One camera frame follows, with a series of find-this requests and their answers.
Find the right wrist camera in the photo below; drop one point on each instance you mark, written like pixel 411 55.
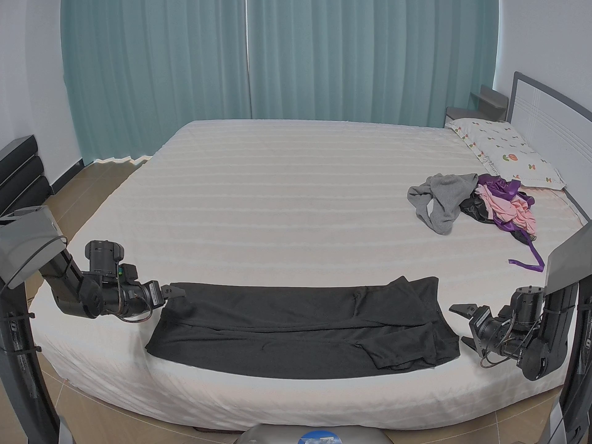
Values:
pixel 505 315

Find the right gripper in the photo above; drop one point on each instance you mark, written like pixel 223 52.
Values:
pixel 490 335

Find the white printed pillow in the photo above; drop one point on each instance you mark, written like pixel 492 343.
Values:
pixel 508 150

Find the grey knit garment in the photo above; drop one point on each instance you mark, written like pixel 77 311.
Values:
pixel 446 197

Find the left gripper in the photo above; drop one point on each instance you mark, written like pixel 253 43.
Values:
pixel 148 296

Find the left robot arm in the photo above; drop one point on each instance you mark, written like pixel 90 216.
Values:
pixel 69 285

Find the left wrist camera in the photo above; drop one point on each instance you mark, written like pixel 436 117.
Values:
pixel 130 272

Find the black trousers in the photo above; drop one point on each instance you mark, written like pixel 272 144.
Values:
pixel 277 322

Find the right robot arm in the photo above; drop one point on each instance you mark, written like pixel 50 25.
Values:
pixel 555 331

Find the grey bedside table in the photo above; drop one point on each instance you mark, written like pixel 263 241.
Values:
pixel 490 102

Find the blue-green curtain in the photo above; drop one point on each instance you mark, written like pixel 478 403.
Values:
pixel 370 49
pixel 152 63

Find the dark grey chest of drawers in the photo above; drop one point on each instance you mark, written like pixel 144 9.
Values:
pixel 21 169

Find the pile of clothes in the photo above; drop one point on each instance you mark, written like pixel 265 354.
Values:
pixel 504 211

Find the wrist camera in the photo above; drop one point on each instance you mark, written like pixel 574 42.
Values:
pixel 130 272
pixel 505 315

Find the bed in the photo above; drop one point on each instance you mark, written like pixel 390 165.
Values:
pixel 277 192

